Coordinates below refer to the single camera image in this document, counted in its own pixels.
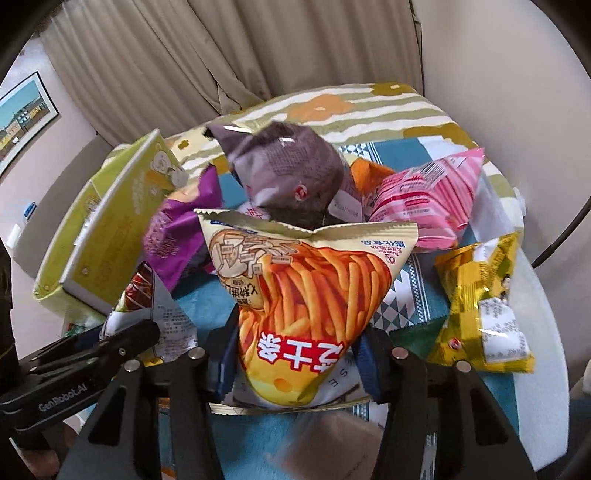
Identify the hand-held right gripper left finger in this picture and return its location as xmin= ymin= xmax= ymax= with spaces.
xmin=69 ymin=316 xmax=242 ymax=480

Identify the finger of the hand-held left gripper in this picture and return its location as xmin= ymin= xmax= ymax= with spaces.
xmin=21 ymin=320 xmax=161 ymax=377

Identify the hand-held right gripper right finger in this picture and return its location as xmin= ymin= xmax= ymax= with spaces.
xmin=358 ymin=330 xmax=537 ymax=480

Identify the white and red snack bag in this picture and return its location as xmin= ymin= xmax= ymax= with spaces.
xmin=102 ymin=261 xmax=199 ymax=365

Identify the orange fries snack bag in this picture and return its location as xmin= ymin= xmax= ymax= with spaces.
xmin=194 ymin=209 xmax=419 ymax=415

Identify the green cardboard box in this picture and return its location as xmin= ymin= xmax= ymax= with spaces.
xmin=32 ymin=129 xmax=188 ymax=315

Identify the purple snack bag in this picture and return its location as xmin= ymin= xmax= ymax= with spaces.
xmin=143 ymin=166 xmax=227 ymax=291

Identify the pink snack bag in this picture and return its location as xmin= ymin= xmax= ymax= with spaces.
xmin=369 ymin=148 xmax=485 ymax=252

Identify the teal patterned cloth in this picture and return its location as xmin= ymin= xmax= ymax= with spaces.
xmin=152 ymin=138 xmax=467 ymax=480

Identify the yellow snack bag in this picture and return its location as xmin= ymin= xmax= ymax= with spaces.
xmin=427 ymin=233 xmax=536 ymax=374

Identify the plain orange snack bag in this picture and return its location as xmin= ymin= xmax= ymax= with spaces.
xmin=348 ymin=157 xmax=393 ymax=204

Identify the grey brown snack bag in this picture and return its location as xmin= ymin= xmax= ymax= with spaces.
xmin=205 ymin=121 xmax=365 ymax=230

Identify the floral striped blanket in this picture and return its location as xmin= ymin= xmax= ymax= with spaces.
xmin=106 ymin=83 xmax=527 ymax=259

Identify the beige curtain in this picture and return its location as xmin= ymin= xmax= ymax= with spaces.
xmin=37 ymin=0 xmax=426 ymax=148

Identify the black cable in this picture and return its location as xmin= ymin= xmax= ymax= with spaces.
xmin=531 ymin=198 xmax=591 ymax=271

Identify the framed wall picture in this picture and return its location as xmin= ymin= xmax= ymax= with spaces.
xmin=0 ymin=71 xmax=61 ymax=176

